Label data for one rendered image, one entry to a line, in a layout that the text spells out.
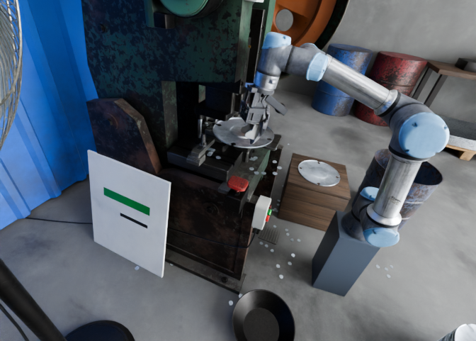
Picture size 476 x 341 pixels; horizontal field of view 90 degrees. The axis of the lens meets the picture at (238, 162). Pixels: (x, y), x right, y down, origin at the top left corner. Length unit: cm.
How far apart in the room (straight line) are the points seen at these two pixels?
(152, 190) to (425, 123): 105
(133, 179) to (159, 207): 18
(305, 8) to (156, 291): 158
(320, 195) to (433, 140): 92
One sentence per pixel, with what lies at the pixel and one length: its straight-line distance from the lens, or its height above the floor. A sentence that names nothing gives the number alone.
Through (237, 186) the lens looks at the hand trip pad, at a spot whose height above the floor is 76.
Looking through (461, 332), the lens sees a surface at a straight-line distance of 156.
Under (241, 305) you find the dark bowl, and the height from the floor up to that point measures 5.
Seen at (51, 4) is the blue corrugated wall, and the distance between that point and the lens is 190.
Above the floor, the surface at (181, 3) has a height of 127.
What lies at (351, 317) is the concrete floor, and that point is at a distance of 160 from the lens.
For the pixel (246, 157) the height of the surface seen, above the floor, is 68.
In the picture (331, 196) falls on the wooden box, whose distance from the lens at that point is 164.
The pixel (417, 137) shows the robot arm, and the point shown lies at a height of 103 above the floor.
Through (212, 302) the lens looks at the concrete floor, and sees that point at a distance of 143.
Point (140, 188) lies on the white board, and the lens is 124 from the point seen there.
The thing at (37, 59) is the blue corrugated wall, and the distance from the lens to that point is 182.
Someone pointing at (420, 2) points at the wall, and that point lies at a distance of 435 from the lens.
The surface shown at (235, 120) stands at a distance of 123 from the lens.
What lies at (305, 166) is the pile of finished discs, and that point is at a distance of 178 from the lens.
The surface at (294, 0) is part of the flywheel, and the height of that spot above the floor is 131.
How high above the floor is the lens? 131
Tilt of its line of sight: 35 degrees down
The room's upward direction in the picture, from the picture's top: 7 degrees clockwise
